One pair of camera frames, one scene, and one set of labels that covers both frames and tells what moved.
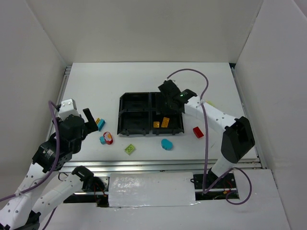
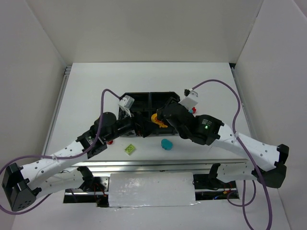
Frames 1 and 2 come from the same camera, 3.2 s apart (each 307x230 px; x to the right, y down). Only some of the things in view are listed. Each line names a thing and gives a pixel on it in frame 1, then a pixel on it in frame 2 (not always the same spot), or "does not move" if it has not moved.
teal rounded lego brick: [166, 144] does not move
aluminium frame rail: [151, 165] does not move
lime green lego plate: [129, 149] does not move
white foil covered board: [151, 189] does not move
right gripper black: [169, 96] -> [162, 113]
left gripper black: [84, 127] -> [135, 123]
